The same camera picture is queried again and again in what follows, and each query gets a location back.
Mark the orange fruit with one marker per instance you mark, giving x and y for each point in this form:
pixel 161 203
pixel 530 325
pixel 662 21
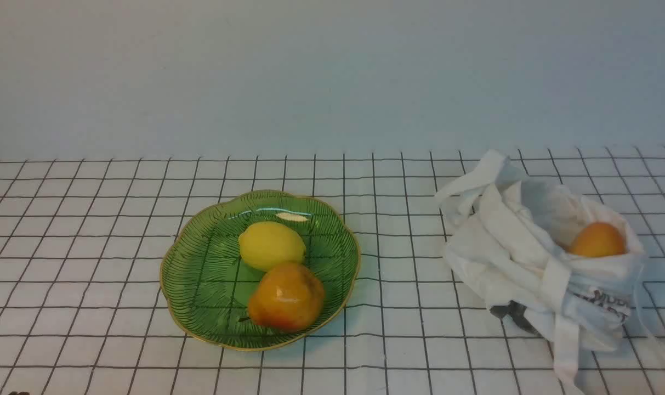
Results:
pixel 598 239

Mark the white cloth tote bag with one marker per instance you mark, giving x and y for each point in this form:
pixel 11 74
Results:
pixel 508 239

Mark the yellow lemon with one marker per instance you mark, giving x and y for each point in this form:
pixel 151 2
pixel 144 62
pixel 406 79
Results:
pixel 266 245

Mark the orange-red pear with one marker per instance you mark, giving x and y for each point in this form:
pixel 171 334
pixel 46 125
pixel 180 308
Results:
pixel 289 299

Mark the green leaf-pattern glass plate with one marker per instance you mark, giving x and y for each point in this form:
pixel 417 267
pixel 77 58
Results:
pixel 207 287

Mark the white black-grid tablecloth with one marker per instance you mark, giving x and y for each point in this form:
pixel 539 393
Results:
pixel 81 312

